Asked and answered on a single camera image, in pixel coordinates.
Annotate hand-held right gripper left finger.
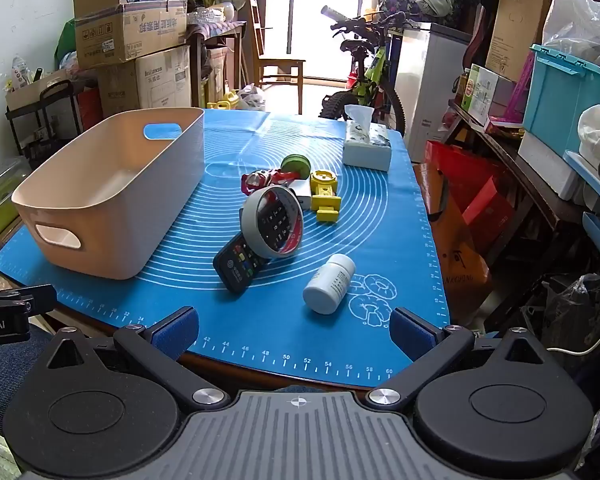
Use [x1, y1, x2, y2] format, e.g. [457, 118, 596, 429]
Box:
[40, 305, 231, 408]

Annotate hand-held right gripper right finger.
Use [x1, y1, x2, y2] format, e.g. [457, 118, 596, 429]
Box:
[368, 307, 556, 408]

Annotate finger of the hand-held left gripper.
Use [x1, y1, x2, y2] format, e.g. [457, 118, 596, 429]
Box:
[0, 284, 57, 317]

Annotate beige plastic basket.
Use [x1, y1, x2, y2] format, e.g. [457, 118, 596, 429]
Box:
[11, 106, 206, 281]

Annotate green round tin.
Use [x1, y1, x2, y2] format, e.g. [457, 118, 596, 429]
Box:
[280, 154, 307, 176]

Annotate person's denim leg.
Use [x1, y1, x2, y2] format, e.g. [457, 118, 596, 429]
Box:
[0, 327, 61, 441]

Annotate orange paper bag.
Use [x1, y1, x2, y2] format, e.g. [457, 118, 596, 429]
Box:
[414, 162, 493, 326]

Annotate black remote control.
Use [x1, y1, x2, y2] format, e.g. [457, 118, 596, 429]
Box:
[212, 195, 297, 295]

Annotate white pill bottle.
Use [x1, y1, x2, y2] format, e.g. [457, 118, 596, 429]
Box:
[302, 253, 357, 316]

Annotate blue silicone baking mat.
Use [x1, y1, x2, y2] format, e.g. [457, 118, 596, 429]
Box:
[0, 109, 451, 390]

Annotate grey tape roll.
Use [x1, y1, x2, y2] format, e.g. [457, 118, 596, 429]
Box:
[241, 186, 305, 260]

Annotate black plastic bag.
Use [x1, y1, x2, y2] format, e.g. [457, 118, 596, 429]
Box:
[525, 272, 600, 356]

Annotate red gift bags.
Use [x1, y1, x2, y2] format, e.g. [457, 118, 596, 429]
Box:
[424, 141, 516, 256]

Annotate small white box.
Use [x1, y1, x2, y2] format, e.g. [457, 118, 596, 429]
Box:
[291, 180, 315, 211]

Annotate red and white toy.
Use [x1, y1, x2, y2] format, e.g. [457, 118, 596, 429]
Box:
[241, 169, 301, 196]

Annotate patterned tissue pack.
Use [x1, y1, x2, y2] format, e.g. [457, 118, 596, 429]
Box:
[342, 104, 393, 172]

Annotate black utility cart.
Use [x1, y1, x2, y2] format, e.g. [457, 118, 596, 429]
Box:
[5, 80, 88, 158]

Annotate dark wooden shelf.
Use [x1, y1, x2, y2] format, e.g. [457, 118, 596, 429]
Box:
[447, 100, 591, 241]

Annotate small cardboard box with bottles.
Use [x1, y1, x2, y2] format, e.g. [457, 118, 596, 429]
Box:
[5, 70, 76, 111]

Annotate white foam box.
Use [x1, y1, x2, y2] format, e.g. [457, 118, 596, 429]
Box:
[517, 130, 581, 201]

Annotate white chest freezer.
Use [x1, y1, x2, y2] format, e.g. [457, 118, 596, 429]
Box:
[395, 22, 473, 163]

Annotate green and white carton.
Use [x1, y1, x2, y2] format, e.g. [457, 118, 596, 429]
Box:
[467, 64, 516, 126]

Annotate green and black bicycle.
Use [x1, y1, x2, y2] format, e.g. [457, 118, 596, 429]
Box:
[316, 5, 406, 137]

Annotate teal storage bin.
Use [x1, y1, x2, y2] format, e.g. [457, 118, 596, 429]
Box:
[522, 44, 600, 158]

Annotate wooden chair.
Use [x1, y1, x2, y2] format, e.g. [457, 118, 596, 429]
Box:
[247, 0, 306, 113]

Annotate open brown cardboard box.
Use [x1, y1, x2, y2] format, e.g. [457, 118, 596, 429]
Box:
[73, 0, 193, 70]

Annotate wooden side table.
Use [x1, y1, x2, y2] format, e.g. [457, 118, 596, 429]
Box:
[187, 20, 248, 108]

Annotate tall brown cardboard box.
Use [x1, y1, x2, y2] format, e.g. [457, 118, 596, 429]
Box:
[485, 0, 556, 83]

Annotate large white plastic bag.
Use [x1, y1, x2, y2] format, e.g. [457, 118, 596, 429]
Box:
[542, 0, 600, 71]

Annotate white cable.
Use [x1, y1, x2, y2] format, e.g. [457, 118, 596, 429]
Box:
[547, 305, 600, 353]

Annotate pink plastic frame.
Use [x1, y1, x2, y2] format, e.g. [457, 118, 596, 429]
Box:
[505, 52, 536, 121]

